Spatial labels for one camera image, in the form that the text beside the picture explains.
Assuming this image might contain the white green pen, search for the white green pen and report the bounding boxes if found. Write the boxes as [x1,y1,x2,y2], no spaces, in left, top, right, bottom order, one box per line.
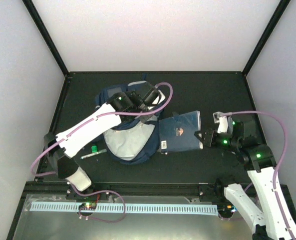
[80,149,107,160]

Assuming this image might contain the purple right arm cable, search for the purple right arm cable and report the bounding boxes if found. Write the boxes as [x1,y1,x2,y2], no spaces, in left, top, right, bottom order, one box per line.
[222,110,296,240]

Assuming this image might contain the green capped marker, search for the green capped marker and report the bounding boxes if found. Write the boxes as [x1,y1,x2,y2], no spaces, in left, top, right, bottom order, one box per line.
[91,145,98,153]

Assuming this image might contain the white slotted cable duct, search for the white slotted cable duct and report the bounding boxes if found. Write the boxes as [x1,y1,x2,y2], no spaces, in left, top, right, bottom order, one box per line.
[28,201,218,217]

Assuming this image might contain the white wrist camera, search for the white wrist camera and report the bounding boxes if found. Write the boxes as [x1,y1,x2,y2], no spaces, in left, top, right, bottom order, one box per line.
[148,90,166,110]
[213,112,233,134]

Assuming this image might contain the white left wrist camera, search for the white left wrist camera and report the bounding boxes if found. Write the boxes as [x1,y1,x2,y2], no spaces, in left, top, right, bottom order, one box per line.
[148,90,166,110]

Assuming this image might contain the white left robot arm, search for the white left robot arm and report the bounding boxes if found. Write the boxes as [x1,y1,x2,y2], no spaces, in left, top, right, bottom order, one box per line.
[44,81,170,192]

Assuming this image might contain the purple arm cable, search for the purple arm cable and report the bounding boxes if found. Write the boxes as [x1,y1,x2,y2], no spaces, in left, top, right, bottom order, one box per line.
[222,110,296,240]
[30,81,174,177]

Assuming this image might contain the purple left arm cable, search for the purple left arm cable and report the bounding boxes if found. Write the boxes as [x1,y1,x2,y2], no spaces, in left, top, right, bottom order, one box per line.
[30,81,174,177]

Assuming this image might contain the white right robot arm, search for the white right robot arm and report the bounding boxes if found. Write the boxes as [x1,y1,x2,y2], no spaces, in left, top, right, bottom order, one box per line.
[194,112,296,240]

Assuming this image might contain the dark blue notebook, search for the dark blue notebook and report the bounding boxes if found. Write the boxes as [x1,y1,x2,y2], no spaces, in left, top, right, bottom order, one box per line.
[159,110,203,154]

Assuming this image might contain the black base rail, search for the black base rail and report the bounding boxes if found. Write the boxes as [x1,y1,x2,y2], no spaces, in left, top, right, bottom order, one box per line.
[22,181,224,202]

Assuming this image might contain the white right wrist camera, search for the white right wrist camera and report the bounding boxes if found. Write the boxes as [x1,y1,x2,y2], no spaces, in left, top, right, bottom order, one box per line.
[213,112,233,134]

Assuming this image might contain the navy blue student backpack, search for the navy blue student backpack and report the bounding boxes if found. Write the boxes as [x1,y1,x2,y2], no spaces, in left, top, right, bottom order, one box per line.
[91,74,163,165]

